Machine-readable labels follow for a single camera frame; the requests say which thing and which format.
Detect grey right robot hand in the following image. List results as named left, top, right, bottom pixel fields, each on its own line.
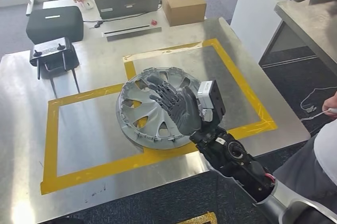
left=146, top=74, right=203, bottom=137

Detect grey laptop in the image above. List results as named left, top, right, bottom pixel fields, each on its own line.
left=94, top=0, right=163, bottom=21

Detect yellow floor tape marking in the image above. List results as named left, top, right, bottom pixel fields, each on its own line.
left=176, top=212, right=218, bottom=224

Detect brown cardboard box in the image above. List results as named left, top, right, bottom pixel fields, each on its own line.
left=161, top=0, right=207, bottom=27

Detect black remote controller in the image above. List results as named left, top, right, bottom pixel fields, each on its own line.
left=29, top=37, right=80, bottom=81

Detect yellow tape on workbench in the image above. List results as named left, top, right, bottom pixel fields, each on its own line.
left=40, top=37, right=278, bottom=196

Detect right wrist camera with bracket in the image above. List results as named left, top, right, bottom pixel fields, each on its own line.
left=196, top=79, right=227, bottom=123

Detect steel workbench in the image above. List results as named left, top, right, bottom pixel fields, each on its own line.
left=0, top=17, right=311, bottom=224

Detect black soft case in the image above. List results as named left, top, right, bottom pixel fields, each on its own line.
left=26, top=5, right=85, bottom=45

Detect silver plastic wheel hubcap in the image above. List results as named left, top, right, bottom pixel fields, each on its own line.
left=116, top=66, right=209, bottom=150

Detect steel side table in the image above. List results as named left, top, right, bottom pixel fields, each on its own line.
left=274, top=0, right=337, bottom=77

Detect white cable with plug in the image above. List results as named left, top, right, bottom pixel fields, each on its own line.
left=300, top=86, right=337, bottom=123

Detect silver flat bar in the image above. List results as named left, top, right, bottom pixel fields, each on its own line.
left=102, top=24, right=162, bottom=42

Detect black desk cable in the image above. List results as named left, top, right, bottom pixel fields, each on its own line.
left=83, top=3, right=162, bottom=29

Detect white desk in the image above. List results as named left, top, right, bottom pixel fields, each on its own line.
left=42, top=0, right=185, bottom=42

